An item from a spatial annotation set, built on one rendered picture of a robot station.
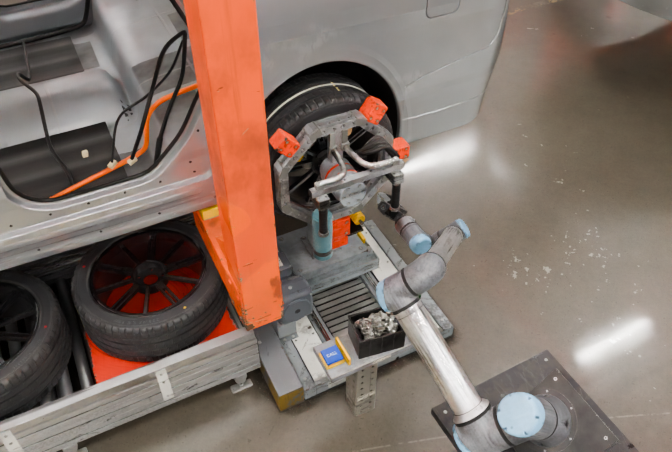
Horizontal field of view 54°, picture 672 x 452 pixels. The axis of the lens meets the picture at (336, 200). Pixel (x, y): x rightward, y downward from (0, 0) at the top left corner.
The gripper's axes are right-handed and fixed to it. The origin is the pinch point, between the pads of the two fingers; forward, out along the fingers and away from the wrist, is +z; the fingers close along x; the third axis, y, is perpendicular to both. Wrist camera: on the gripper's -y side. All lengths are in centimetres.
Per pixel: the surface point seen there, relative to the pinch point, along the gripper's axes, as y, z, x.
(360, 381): -5, -64, -56
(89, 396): -84, -29, -120
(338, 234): -4.8, -1.9, -26.0
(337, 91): -48, 13, 27
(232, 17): -138, -37, 37
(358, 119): -42.6, -1.3, 24.8
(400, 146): -10.4, 0.1, 24.5
